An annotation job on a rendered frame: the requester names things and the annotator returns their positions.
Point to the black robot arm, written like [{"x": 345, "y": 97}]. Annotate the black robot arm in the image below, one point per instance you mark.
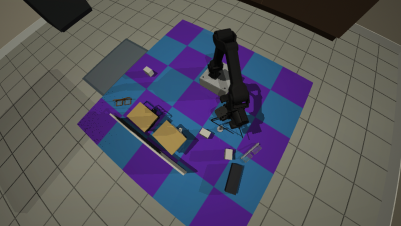
[{"x": 225, "y": 43}]

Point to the thin beige panel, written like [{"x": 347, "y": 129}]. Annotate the thin beige panel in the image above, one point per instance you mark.
[{"x": 149, "y": 145}]

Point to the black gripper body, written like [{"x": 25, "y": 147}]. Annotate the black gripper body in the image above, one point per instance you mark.
[{"x": 225, "y": 98}]

